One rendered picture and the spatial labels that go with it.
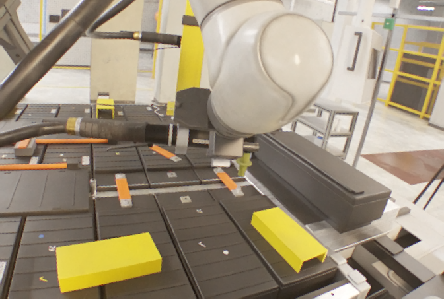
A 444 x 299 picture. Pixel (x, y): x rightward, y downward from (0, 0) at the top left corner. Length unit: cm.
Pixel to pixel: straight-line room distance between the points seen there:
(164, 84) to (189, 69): 452
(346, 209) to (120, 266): 48
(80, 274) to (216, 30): 38
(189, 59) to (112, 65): 444
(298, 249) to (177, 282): 23
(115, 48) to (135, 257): 463
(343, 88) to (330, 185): 269
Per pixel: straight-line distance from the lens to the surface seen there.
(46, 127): 71
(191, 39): 62
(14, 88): 35
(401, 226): 124
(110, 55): 501
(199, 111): 42
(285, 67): 23
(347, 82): 335
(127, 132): 67
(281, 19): 25
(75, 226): 62
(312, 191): 77
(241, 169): 73
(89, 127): 68
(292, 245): 58
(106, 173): 82
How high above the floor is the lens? 138
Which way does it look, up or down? 19 degrees down
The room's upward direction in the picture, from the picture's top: 9 degrees clockwise
